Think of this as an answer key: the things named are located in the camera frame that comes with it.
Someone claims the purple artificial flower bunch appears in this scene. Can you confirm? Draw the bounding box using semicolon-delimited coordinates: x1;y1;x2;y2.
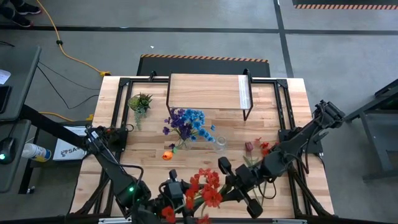
162;108;194;149

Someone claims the red artificial flower bunch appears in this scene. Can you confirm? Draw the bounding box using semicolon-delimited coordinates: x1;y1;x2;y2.
160;167;238;224
254;137;279;158

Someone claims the black desk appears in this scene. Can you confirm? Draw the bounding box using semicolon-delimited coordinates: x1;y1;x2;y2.
0;45;94;195

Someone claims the black floor cable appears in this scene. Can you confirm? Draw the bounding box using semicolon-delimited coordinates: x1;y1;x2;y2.
35;65;100;110
36;60;101;91

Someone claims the green succulent plant in pot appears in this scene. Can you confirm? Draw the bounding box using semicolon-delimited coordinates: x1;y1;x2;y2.
127;92;154;131

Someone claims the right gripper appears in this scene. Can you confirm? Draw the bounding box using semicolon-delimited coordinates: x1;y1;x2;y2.
217;156;264;219

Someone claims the person's foot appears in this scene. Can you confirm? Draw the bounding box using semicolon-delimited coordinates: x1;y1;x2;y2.
0;6;34;29
14;1;42;16

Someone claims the smooth clear glass vase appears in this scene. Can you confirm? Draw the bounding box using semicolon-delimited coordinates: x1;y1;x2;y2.
177;138;193;152

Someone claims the textured clear glass vase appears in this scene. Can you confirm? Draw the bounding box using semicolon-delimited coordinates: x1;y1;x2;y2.
215;136;228;152

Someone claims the dark metal stand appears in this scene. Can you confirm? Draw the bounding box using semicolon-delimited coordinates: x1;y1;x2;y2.
345;79;398;183

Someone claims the black phone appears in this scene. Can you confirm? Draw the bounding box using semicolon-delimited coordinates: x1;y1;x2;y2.
0;85;12;114

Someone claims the wooden shelf with black frame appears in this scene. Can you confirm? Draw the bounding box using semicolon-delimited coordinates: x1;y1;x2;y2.
165;68;254;121

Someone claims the white spray bottle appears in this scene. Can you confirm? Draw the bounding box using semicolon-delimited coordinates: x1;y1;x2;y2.
21;142;53;163

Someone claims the dark pink artificial tulip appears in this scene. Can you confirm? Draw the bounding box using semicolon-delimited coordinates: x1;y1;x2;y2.
242;141;262;203

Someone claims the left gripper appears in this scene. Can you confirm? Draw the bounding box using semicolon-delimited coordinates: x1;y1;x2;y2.
160;169;189;218

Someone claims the blue artificial flower bunch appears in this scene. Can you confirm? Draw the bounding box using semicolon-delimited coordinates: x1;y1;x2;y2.
181;108;217;144

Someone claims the white cardboard box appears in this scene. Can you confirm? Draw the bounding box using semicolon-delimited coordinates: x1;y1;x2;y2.
52;125;91;162

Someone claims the orange artificial tulip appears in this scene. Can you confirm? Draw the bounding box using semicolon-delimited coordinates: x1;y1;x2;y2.
161;145;180;162

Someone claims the black computer mouse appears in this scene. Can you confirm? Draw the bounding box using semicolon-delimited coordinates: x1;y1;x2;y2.
0;137;17;165

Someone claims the black hazard-striped floor mat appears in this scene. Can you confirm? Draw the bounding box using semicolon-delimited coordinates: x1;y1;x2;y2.
136;54;271;78
292;0;398;10

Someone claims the white paper sheet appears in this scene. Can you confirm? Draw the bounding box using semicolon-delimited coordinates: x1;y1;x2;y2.
0;68;12;85

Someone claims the yellow cable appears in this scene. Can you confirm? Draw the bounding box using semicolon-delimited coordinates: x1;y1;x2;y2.
34;0;111;78
39;111;95;122

